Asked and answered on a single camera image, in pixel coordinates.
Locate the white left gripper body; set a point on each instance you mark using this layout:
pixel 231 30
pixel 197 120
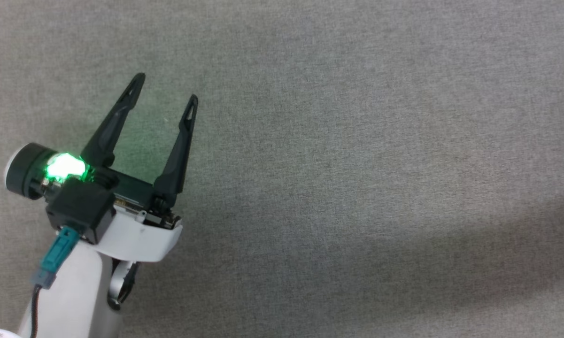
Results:
pixel 141 234

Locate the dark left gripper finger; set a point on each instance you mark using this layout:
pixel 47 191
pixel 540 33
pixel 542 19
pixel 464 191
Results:
pixel 110 131
pixel 178 159

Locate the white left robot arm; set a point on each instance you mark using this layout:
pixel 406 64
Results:
pixel 75 291

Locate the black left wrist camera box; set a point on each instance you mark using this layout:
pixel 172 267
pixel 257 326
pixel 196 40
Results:
pixel 82 209

